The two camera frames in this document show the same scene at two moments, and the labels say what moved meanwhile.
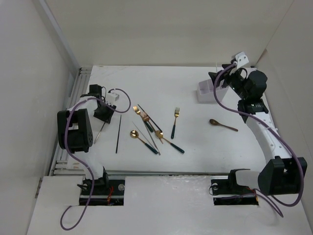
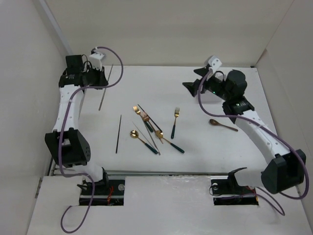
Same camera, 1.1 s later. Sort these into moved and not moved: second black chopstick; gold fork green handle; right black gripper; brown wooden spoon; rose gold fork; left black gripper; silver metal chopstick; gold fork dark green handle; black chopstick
Moved: silver metal chopstick; right black gripper; left black gripper
Not moved: brown wooden spoon; rose gold fork; black chopstick; second black chopstick; gold fork green handle; gold fork dark green handle
